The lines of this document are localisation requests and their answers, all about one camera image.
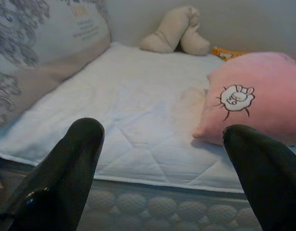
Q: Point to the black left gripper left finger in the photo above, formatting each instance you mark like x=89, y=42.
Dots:
x=54, y=180

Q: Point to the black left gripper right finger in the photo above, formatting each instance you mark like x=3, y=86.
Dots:
x=270, y=187

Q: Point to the pink pillow with rabbit print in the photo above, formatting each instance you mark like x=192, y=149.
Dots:
x=270, y=84

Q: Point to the grey quilted mattress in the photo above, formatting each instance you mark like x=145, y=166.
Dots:
x=162, y=209

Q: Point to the white quilted mattress pad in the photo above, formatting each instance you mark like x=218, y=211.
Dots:
x=138, y=108

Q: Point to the yellow egg print blanket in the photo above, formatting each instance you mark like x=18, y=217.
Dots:
x=222, y=54

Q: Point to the grey floral printed cushion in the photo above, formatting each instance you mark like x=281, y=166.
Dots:
x=54, y=36

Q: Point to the beige plush toy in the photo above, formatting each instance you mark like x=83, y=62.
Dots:
x=167, y=31

